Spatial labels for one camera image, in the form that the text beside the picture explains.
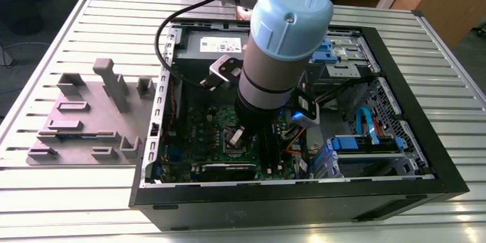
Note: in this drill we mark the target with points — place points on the grey power supply unit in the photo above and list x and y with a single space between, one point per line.
190 43

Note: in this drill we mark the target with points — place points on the black office chair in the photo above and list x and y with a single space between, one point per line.
23 4

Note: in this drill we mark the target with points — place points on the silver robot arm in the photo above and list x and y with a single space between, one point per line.
266 78

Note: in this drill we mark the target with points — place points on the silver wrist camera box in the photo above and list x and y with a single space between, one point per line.
219 68

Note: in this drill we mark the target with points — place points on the black graphics card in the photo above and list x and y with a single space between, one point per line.
227 173

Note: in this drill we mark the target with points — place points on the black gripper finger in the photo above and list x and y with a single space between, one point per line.
235 138

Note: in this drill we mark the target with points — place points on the silver optical drive cage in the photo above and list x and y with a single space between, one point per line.
342 70

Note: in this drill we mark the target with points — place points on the black RAM slot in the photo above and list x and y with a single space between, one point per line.
266 154

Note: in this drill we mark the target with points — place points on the green motherboard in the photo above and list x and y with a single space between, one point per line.
204 153

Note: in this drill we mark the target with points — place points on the silver disk bay cage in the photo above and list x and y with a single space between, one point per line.
330 166

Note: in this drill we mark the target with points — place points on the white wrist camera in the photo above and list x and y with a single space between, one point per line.
309 119

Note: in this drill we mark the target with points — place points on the hard disk in blue carrier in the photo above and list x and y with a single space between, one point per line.
345 143

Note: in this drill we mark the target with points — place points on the black PC case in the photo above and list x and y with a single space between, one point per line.
266 203

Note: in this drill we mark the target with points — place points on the grey parts rack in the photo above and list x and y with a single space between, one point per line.
102 117

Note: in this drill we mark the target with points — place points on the green RAM stick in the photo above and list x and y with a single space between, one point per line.
78 135

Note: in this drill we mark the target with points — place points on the blue plastic drive latch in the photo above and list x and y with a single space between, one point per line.
327 55

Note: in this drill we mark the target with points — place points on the blue motherboard connector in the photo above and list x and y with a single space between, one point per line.
175 154

